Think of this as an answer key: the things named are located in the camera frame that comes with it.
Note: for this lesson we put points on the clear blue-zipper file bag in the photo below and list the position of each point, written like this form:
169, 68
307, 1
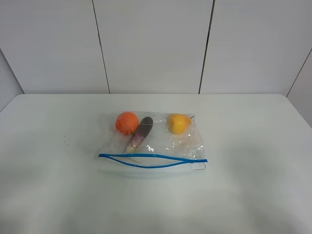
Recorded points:
161, 151

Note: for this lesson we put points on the purple eggplant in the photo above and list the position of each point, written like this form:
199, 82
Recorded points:
139, 135

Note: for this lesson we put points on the yellow pear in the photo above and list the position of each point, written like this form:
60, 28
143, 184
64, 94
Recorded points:
178, 123

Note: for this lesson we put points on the orange fruit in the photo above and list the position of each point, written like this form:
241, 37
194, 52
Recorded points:
126, 123

